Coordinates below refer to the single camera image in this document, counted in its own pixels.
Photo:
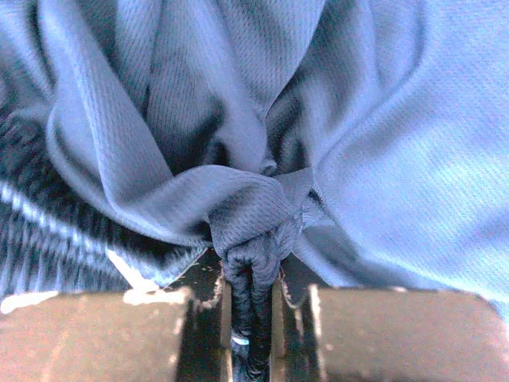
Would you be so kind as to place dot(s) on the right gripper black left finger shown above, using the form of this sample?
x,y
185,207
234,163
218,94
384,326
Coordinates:
x,y
129,336

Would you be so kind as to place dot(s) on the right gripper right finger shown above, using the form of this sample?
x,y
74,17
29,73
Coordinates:
x,y
386,335

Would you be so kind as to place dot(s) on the navy blue shorts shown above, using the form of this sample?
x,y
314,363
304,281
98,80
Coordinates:
x,y
367,138

